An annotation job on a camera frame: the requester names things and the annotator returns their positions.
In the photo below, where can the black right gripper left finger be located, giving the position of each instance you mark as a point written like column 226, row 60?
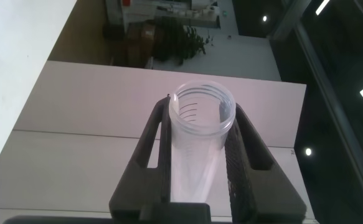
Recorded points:
column 144, row 183

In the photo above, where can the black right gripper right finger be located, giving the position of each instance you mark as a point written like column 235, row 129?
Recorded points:
column 262, row 193

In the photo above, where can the test tube with yellowish liquid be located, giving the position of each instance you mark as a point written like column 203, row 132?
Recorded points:
column 200, row 140

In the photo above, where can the round ceiling spotlight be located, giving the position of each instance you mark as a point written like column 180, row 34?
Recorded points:
column 264, row 18
column 308, row 152

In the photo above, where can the white folding partition with hinge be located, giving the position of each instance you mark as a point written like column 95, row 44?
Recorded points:
column 91, row 102

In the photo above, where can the brown cardboard box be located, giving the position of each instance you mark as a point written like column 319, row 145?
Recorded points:
column 140, row 40

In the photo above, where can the dark green potted plant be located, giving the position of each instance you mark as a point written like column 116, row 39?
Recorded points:
column 181, row 43

